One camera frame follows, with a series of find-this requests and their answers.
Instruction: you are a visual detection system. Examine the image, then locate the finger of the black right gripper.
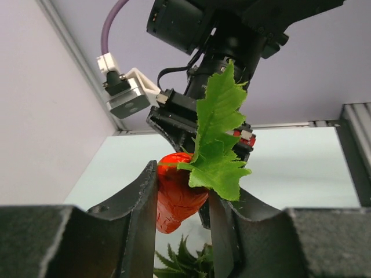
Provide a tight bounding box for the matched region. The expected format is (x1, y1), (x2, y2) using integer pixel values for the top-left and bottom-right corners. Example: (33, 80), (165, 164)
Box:
(198, 199), (210, 229)

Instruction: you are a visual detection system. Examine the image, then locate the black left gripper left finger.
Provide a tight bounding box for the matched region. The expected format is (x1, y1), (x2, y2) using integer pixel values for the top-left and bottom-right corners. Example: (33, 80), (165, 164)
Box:
(1, 160), (157, 277)

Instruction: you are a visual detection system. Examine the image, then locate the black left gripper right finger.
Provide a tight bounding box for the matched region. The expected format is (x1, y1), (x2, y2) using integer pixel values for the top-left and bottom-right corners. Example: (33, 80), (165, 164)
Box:
(209, 191), (370, 277)

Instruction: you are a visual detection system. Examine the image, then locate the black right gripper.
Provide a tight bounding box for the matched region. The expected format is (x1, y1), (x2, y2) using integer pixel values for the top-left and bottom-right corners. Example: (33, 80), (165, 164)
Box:
(146, 34), (286, 203)

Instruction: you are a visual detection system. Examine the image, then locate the small toy pineapple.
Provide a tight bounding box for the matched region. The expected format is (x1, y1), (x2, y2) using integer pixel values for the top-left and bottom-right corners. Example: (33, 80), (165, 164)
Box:
(153, 235), (215, 278)

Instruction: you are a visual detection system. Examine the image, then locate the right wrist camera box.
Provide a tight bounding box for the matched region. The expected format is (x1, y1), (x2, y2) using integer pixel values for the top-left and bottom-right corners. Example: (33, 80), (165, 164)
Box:
(97, 53), (161, 119)

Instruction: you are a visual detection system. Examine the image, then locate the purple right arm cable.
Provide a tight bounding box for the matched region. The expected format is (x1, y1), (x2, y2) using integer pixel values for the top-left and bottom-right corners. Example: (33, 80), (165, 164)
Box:
(101, 0), (130, 56)

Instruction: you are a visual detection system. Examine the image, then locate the aluminium frame rail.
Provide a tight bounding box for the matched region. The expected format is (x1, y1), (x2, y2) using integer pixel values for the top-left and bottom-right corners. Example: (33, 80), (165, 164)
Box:
(336, 103), (371, 207)

